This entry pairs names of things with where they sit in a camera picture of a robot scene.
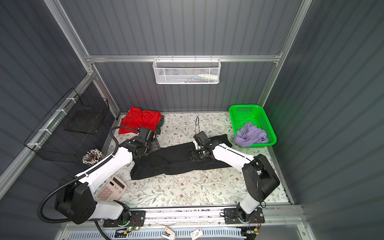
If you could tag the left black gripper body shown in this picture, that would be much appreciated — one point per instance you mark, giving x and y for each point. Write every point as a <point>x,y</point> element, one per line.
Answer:
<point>153,144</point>

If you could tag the white spray bottle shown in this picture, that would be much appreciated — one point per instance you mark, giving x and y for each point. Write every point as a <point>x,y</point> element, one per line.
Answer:
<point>209,77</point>

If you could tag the purple t shirt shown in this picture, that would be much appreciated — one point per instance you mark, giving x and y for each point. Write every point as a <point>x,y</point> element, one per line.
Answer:
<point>250,134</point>

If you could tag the white tag card right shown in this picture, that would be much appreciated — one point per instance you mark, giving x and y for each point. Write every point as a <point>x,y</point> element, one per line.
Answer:
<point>196,234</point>

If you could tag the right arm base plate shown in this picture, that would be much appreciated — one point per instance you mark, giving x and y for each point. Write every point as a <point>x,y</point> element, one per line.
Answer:
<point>234,216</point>

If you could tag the white tag card left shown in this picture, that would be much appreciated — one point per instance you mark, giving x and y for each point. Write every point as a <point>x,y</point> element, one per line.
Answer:
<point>168,234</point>

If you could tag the black wire basket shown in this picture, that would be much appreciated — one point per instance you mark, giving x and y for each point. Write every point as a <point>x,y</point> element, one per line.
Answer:
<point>73,131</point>

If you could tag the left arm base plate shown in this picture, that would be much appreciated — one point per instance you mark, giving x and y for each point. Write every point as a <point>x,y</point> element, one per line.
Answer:
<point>133,219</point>

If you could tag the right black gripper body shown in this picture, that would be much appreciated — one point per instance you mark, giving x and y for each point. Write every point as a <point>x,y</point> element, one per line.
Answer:
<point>197,154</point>

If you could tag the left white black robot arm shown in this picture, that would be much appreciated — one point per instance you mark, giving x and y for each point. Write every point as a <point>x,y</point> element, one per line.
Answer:
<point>94,194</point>

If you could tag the white wire mesh basket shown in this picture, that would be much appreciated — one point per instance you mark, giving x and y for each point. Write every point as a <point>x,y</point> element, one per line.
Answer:
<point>185,71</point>

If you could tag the white tag card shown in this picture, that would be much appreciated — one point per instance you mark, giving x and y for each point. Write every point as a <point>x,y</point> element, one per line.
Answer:
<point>168,234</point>
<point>196,234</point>

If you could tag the floral table mat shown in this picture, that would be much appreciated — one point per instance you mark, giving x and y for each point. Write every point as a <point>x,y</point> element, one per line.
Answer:
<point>224,186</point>

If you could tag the green plastic basket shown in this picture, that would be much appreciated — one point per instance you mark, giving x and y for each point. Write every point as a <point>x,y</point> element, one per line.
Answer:
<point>242,114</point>

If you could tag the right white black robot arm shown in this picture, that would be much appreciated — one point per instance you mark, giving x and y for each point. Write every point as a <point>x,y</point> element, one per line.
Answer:
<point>260,178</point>

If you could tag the dark green folded t shirt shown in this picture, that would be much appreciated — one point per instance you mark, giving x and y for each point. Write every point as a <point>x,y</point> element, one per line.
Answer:
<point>160,124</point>

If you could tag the red folded t shirt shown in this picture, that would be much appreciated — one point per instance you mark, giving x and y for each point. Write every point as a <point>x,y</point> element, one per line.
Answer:
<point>137,118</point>

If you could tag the aluminium front rail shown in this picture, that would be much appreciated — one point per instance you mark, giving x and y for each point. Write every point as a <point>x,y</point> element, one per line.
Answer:
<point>217,216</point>

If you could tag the cup of pens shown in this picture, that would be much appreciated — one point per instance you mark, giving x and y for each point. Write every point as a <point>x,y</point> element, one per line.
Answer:
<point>92,157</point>

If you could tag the black t shirt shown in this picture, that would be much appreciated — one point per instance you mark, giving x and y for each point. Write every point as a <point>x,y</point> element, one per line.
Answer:
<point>171,160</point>

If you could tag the pink white remote pad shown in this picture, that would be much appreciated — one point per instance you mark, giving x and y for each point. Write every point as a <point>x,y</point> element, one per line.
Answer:
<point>111,190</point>

